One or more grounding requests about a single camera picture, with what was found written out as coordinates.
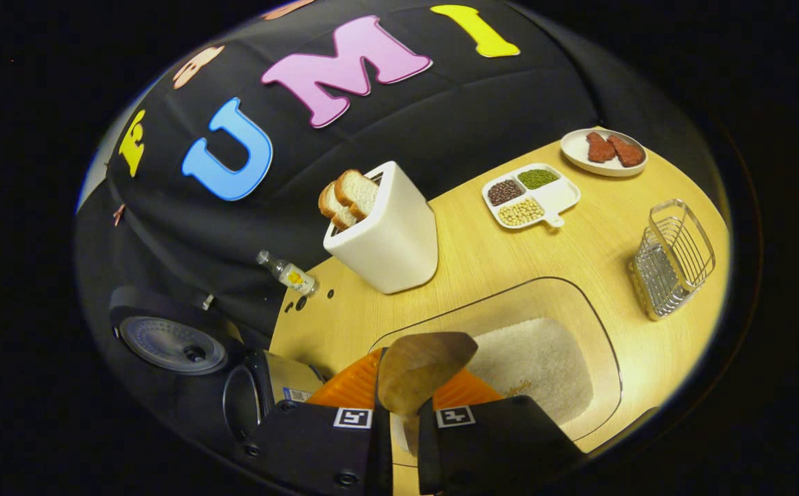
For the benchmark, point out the wooden spoon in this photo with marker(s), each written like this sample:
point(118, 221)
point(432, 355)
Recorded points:
point(420, 368)

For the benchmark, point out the white divided dish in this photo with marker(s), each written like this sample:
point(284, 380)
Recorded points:
point(558, 196)

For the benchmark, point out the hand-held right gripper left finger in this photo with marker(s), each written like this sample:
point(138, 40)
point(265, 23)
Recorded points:
point(317, 448)

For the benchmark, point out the clear plastic container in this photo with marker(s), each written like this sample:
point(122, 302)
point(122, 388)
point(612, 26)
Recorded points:
point(578, 303)

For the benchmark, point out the red meat piece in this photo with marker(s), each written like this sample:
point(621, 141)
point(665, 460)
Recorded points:
point(599, 147)
point(627, 151)

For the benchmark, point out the pile of yellow soybeans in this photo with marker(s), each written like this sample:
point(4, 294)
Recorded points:
point(521, 211)

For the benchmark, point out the dark grey rice cooker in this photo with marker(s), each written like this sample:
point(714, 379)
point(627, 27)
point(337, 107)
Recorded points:
point(172, 341)

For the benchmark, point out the white toaster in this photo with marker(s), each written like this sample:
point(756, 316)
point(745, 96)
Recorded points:
point(392, 241)

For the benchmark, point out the small clear glass bottle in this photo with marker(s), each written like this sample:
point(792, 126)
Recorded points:
point(293, 275)

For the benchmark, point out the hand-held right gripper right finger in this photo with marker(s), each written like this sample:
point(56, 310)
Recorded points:
point(496, 448)

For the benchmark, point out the bread slice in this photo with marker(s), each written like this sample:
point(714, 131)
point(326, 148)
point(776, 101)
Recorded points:
point(359, 193)
point(334, 208)

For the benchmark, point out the small silver clip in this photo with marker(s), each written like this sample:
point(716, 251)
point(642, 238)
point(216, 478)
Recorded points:
point(208, 302)

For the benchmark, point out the pile of green mung beans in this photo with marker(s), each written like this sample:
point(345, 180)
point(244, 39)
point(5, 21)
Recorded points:
point(537, 178)

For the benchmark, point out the small red clip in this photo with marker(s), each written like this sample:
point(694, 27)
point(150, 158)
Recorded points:
point(118, 215)

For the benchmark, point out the pile of dark red beans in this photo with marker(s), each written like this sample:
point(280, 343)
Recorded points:
point(505, 192)

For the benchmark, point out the white round plate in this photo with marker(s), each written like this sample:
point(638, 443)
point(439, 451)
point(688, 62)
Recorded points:
point(575, 155)

